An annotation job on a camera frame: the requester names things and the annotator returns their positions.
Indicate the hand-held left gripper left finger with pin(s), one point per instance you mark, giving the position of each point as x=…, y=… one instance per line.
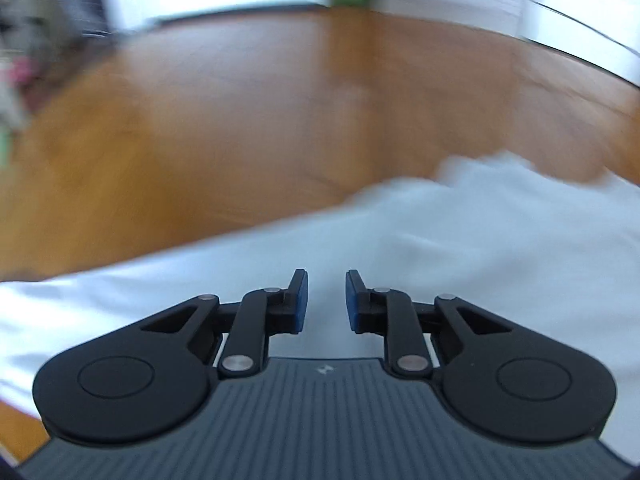
x=300, y=300

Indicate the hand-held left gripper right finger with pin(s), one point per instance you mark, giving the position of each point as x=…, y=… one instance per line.
x=352, y=300

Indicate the off-white garment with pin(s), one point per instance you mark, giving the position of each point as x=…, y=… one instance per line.
x=450, y=240

